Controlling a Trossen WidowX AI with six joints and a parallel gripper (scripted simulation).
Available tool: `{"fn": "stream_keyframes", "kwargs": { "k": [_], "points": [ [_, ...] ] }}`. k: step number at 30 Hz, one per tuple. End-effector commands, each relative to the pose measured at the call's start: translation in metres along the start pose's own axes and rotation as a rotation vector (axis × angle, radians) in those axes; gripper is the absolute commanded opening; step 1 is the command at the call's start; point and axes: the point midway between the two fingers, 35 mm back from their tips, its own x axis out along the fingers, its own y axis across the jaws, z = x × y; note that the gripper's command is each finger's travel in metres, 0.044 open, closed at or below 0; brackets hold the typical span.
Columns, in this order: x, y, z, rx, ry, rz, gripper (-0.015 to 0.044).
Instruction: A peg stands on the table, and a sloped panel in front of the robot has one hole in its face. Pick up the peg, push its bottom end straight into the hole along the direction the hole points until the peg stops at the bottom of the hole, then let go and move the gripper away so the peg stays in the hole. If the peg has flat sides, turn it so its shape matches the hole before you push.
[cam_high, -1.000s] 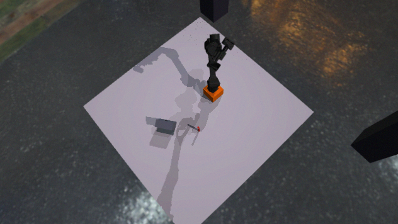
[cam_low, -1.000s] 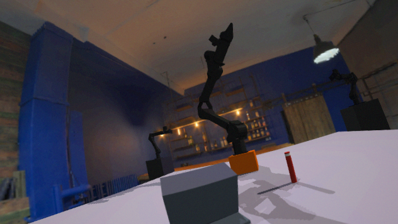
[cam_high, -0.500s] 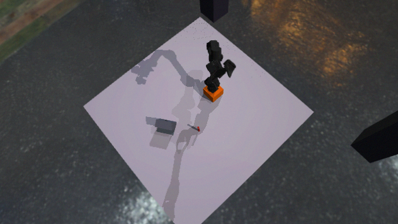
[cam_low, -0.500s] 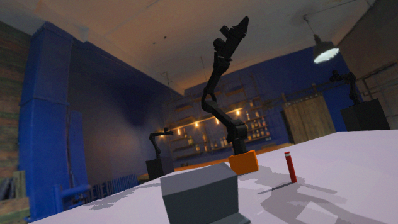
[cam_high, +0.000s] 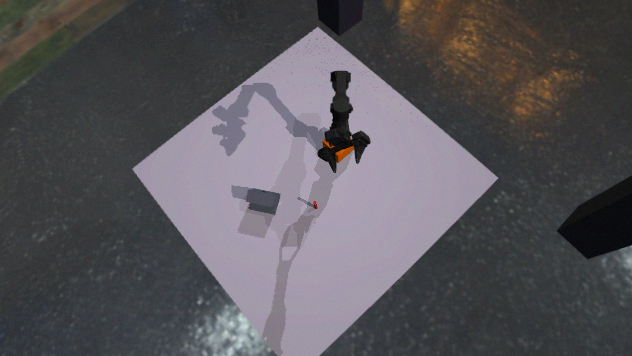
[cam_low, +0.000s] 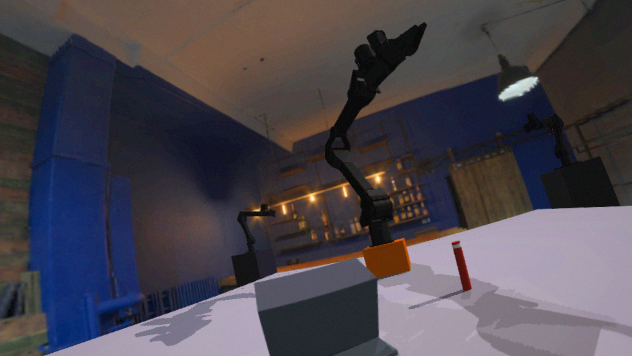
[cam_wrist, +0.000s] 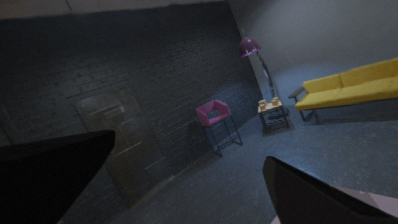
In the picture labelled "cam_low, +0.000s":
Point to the dark red peg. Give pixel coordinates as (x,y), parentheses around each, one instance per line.
(462,268)

